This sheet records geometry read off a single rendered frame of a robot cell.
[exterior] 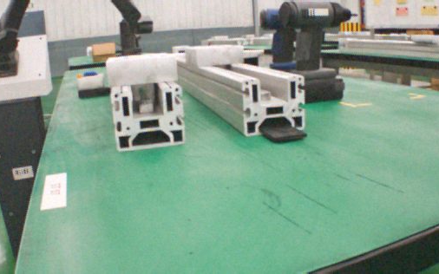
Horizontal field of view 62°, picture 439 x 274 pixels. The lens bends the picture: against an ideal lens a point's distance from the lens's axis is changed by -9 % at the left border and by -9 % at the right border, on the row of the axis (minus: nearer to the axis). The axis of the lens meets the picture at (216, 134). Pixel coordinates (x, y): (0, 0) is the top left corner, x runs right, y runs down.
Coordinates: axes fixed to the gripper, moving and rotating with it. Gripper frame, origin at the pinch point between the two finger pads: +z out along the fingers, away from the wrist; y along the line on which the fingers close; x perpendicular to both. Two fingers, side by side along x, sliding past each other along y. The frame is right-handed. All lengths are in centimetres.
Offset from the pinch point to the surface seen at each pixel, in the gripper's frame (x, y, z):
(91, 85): -35.5, -12.6, -0.3
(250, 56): -36, 37, -5
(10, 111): -19.9, -42.8, 6.7
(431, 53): 14, 159, 1
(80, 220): -121, -8, 3
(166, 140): -98, 2, 3
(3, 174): -21, -50, 28
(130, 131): -99, -3, 0
